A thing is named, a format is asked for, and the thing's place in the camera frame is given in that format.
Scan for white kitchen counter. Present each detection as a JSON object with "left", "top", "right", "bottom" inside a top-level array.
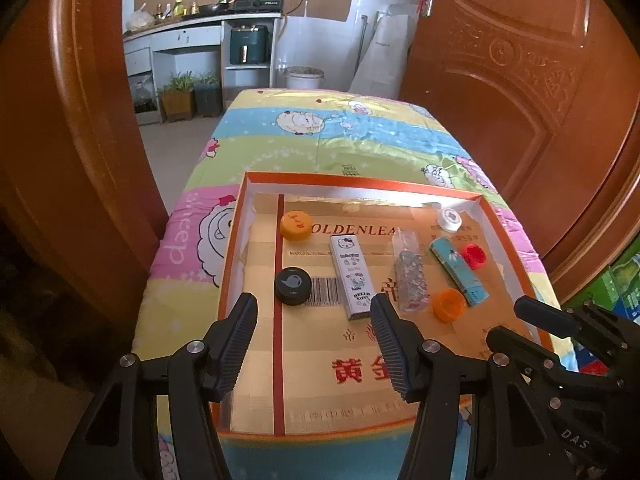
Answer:
[{"left": 122, "top": 12, "right": 283, "bottom": 88}]

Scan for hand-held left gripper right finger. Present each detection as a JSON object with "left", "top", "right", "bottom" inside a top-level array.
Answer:
[{"left": 369, "top": 293, "right": 566, "bottom": 480}]

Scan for cartoon printed blanket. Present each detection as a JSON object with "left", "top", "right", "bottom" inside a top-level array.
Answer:
[{"left": 132, "top": 87, "right": 581, "bottom": 480}]

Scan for white plastic bag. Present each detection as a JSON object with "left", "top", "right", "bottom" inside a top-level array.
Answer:
[{"left": 125, "top": 5, "right": 156, "bottom": 31}]

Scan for white bottle cap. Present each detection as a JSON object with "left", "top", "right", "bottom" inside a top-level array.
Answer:
[{"left": 436, "top": 207, "right": 465, "bottom": 232}]

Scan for brown planter with greens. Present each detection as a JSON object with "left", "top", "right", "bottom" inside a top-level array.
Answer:
[{"left": 157, "top": 72, "right": 196, "bottom": 123}]

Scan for white cartoon print box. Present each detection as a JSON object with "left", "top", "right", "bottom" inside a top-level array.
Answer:
[{"left": 329, "top": 234, "right": 376, "bottom": 321}]

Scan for dark green air fryer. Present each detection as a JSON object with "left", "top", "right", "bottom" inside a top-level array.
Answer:
[{"left": 230, "top": 25, "right": 272, "bottom": 66}]

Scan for red bottle cap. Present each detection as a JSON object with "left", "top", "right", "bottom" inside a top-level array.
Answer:
[{"left": 461, "top": 243, "right": 488, "bottom": 270}]

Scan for green printed carton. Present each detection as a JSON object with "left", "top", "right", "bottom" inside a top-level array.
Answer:
[{"left": 562, "top": 252, "right": 640, "bottom": 376}]

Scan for carved wooden door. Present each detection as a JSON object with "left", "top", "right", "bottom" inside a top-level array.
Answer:
[{"left": 397, "top": 0, "right": 640, "bottom": 306}]

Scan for black bottle cap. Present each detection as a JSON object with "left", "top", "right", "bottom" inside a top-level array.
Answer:
[{"left": 274, "top": 267, "right": 314, "bottom": 307}]

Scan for white plastic bucket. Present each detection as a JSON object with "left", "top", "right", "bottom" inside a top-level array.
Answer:
[{"left": 284, "top": 66, "right": 326, "bottom": 92}]

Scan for black gas stove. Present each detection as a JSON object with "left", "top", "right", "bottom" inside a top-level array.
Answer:
[{"left": 232, "top": 0, "right": 285, "bottom": 12}]

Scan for white leaning boards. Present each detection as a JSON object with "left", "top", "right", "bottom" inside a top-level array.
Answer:
[{"left": 347, "top": 2, "right": 421, "bottom": 98}]

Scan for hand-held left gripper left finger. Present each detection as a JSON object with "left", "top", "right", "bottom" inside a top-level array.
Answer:
[{"left": 55, "top": 292, "right": 259, "bottom": 480}]

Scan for clear glitter container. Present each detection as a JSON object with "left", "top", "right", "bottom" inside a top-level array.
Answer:
[{"left": 391, "top": 227, "right": 431, "bottom": 315}]

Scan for shallow cardboard box tray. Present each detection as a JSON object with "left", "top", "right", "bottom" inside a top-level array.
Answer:
[{"left": 210, "top": 171, "right": 556, "bottom": 438}]

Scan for small orange bottle cap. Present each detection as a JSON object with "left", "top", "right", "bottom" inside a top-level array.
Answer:
[{"left": 280, "top": 211, "right": 312, "bottom": 239}]

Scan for large orange bottle cap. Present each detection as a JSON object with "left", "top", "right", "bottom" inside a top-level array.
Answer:
[{"left": 431, "top": 288, "right": 467, "bottom": 322}]

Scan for dark planter with greens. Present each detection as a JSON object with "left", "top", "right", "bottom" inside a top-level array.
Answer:
[{"left": 194, "top": 74, "right": 223, "bottom": 118}]

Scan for light blue printed tube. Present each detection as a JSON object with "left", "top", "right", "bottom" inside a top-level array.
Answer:
[{"left": 430, "top": 237, "right": 490, "bottom": 307}]

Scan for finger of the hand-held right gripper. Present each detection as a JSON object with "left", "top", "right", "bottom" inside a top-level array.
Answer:
[
  {"left": 486, "top": 326, "right": 624, "bottom": 427},
  {"left": 514, "top": 296, "right": 640, "bottom": 361}
]

